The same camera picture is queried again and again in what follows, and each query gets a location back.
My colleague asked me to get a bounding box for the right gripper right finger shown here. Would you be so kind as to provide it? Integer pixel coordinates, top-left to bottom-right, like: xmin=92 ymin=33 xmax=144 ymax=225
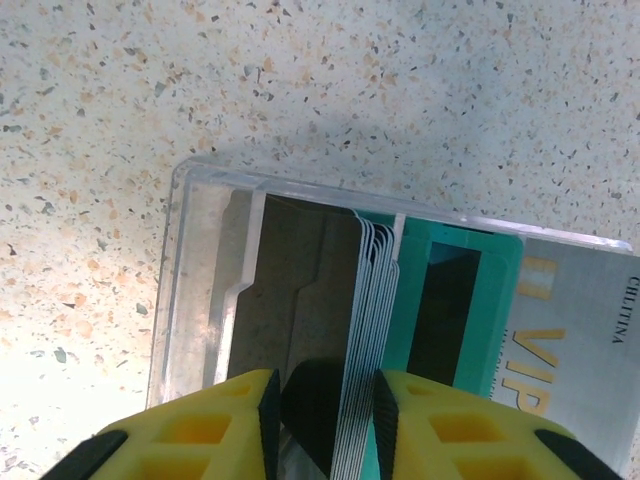
xmin=372 ymin=368 xmax=621 ymax=480

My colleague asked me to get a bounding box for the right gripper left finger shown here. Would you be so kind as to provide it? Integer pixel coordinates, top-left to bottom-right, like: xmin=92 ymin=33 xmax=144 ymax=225
xmin=47 ymin=368 xmax=282 ymax=480

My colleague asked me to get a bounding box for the black credit card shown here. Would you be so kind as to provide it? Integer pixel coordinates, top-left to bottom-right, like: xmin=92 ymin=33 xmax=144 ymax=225
xmin=280 ymin=358 xmax=352 ymax=480

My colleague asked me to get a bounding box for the grey box with green contents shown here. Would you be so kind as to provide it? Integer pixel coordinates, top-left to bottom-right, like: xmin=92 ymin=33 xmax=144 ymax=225
xmin=147 ymin=155 xmax=634 ymax=480

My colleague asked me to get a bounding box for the white-edged card stack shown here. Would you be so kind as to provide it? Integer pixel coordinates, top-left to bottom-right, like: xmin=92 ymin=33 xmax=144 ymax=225
xmin=257 ymin=193 xmax=402 ymax=480

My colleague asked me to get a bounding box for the teal card stack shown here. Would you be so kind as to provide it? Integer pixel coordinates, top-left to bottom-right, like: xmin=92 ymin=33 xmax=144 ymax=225
xmin=359 ymin=215 xmax=525 ymax=480

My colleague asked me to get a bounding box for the silver VIP card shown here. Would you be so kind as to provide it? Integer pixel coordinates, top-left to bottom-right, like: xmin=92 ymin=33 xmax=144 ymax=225
xmin=492 ymin=237 xmax=640 ymax=480

